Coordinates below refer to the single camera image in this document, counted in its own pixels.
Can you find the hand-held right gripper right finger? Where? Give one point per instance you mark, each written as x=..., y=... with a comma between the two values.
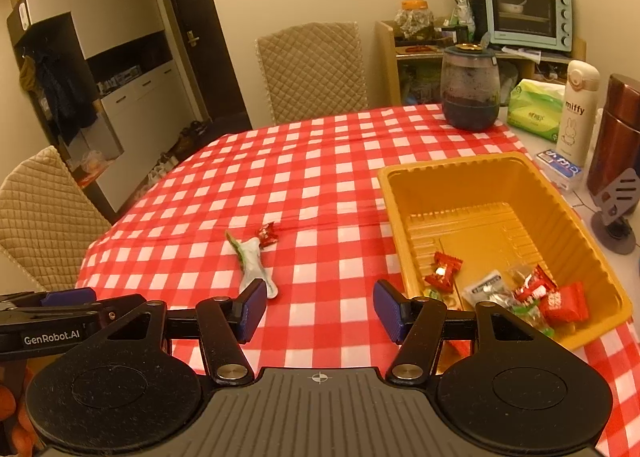
x=387, y=312

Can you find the grey phone stand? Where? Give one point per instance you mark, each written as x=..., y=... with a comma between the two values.
x=617, y=202

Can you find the long green white snack packet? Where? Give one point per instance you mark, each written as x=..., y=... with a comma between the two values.
x=252, y=264

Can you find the red white candy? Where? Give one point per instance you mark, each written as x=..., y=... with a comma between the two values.
x=535, y=287

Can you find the orange lid plastic jar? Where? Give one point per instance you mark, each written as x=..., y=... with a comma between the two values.
x=415, y=19

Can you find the person's left hand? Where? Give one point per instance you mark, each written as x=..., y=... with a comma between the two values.
x=10, y=404

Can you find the beige quilted chair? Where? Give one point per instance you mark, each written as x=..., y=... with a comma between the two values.
x=45, y=217
x=312, y=72

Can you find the red checkered tablecloth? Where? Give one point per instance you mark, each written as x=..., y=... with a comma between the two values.
x=310, y=177

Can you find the small red twisted candy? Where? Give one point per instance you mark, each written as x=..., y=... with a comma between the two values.
x=267, y=233

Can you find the white cabinet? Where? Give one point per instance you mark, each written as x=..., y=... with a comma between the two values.
x=115, y=27

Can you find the wooden shelf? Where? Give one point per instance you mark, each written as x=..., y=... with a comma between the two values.
x=387, y=67

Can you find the clear nut snack packet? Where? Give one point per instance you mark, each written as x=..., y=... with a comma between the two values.
x=482, y=288

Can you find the yellow green candy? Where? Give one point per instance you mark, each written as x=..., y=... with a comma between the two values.
x=434, y=295

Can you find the light blue toaster oven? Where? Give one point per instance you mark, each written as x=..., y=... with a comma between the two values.
x=527, y=12

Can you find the red square snack packet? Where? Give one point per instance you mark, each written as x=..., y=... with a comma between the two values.
x=565, y=304

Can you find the brown metallic thermos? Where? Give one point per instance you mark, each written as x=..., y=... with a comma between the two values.
x=612, y=137

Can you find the red bow-shaped candy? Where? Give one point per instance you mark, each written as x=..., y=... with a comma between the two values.
x=442, y=272

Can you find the green tissue pack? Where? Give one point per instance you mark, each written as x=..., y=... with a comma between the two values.
x=535, y=109

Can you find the hanging dark clothes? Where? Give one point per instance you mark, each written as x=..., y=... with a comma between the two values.
x=55, y=92

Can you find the blue white small box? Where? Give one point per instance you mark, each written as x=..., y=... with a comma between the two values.
x=560, y=168

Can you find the row of shoes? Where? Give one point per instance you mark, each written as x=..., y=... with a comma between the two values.
x=175, y=152

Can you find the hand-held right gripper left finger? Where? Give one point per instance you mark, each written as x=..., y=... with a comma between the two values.
x=252, y=309

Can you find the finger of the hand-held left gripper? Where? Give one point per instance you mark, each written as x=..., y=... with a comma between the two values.
x=70, y=297
x=122, y=306

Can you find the glass jar with dark contents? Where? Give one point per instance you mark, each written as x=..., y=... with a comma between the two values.
x=470, y=92

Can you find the clear candy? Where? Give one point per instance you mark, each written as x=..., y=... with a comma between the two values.
x=517, y=277

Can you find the white bowl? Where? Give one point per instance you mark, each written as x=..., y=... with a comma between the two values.
x=510, y=6

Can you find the green snack bag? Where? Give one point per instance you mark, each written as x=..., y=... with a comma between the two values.
x=463, y=9

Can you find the orange plastic tray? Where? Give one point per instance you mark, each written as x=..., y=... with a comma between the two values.
x=475, y=187

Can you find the white thermos bottle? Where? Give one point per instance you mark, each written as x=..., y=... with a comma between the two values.
x=575, y=112

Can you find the dark door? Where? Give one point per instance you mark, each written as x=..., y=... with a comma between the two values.
x=200, y=37

